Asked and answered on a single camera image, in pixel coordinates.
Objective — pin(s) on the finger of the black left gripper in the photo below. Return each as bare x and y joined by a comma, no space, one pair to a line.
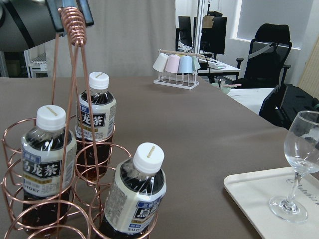
85,9
55,15

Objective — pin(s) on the tea bottle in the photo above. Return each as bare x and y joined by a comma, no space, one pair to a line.
48,157
104,109
138,187

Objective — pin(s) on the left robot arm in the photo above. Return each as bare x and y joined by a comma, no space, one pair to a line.
25,24

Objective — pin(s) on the white cup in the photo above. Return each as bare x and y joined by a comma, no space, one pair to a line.
160,62

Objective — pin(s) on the pink cup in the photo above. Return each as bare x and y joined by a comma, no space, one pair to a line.
172,64

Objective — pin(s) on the blue cup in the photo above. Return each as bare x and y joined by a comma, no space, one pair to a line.
185,65

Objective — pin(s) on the white cup rack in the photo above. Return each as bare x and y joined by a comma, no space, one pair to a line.
180,80

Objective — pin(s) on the distant green bowl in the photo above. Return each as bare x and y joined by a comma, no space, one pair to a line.
222,86

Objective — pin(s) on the black office chair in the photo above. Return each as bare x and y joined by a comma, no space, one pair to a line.
267,54

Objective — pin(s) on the clear wine glass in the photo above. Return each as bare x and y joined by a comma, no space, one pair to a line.
301,149

